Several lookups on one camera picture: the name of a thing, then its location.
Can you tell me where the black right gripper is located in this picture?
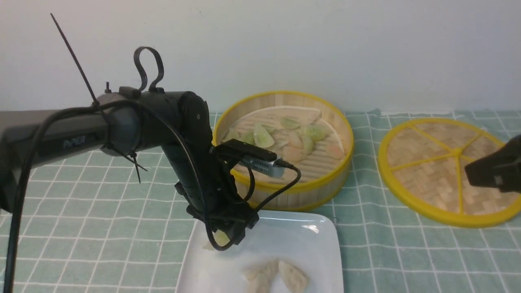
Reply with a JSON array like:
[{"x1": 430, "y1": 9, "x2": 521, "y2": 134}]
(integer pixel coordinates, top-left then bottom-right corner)
[{"x1": 464, "y1": 135, "x2": 521, "y2": 193}]

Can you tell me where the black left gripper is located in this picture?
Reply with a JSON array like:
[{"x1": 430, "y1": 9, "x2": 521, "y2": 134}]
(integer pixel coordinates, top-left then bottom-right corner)
[{"x1": 175, "y1": 181, "x2": 260, "y2": 246}]

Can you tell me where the pink dumpling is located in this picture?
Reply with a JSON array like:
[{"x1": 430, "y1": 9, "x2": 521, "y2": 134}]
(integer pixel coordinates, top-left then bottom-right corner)
[
  {"x1": 326, "y1": 144, "x2": 345, "y2": 160},
  {"x1": 288, "y1": 131, "x2": 303, "y2": 149},
  {"x1": 282, "y1": 145, "x2": 307, "y2": 163}
]

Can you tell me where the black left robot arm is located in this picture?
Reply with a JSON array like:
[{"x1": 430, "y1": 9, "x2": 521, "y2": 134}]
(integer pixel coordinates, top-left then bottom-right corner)
[{"x1": 1, "y1": 89, "x2": 259, "y2": 245}]

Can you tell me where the left white dumpling on plate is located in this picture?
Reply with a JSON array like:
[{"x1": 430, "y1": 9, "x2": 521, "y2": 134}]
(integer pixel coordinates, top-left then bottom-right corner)
[{"x1": 243, "y1": 258, "x2": 279, "y2": 293}]

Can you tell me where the white dumpling on plate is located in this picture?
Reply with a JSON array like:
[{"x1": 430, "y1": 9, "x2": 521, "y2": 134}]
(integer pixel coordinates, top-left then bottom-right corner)
[
  {"x1": 243, "y1": 258, "x2": 279, "y2": 293},
  {"x1": 278, "y1": 260, "x2": 309, "y2": 293}
]

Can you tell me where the white square plate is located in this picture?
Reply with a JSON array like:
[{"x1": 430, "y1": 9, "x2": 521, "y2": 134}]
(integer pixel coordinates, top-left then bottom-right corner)
[{"x1": 175, "y1": 210, "x2": 344, "y2": 293}]

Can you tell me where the right white dumpling on plate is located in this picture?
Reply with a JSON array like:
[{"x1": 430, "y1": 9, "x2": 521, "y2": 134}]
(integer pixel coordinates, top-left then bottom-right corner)
[{"x1": 278, "y1": 260, "x2": 309, "y2": 293}]

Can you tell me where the large green dumpling centre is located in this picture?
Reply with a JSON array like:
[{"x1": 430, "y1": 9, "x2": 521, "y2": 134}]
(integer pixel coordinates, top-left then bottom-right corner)
[{"x1": 253, "y1": 124, "x2": 275, "y2": 149}]

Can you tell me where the yellow-rimmed woven steamer lid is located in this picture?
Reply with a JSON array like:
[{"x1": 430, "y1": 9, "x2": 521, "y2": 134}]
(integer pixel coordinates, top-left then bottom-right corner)
[{"x1": 377, "y1": 118, "x2": 520, "y2": 228}]

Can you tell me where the green checkered tablecloth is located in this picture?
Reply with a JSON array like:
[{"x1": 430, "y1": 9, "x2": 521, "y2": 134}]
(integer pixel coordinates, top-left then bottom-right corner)
[{"x1": 15, "y1": 110, "x2": 521, "y2": 293}]

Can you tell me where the small green dumpling right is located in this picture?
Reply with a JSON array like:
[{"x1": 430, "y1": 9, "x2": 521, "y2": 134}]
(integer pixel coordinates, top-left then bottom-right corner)
[{"x1": 301, "y1": 135, "x2": 315, "y2": 155}]

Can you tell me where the yellow-rimmed bamboo steamer basket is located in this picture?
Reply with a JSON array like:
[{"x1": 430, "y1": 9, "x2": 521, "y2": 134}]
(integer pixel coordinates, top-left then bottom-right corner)
[{"x1": 214, "y1": 91, "x2": 354, "y2": 211}]

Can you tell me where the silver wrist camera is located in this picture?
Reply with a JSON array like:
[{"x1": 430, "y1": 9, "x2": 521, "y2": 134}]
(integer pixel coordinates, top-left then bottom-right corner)
[{"x1": 215, "y1": 139, "x2": 284, "y2": 178}]

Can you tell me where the black cable tie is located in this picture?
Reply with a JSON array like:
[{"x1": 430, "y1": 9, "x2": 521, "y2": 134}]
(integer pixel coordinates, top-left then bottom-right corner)
[{"x1": 50, "y1": 13, "x2": 99, "y2": 107}]

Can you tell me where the black camera cable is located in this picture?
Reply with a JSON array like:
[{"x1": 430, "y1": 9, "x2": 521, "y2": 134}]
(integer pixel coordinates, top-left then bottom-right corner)
[{"x1": 3, "y1": 100, "x2": 302, "y2": 293}]

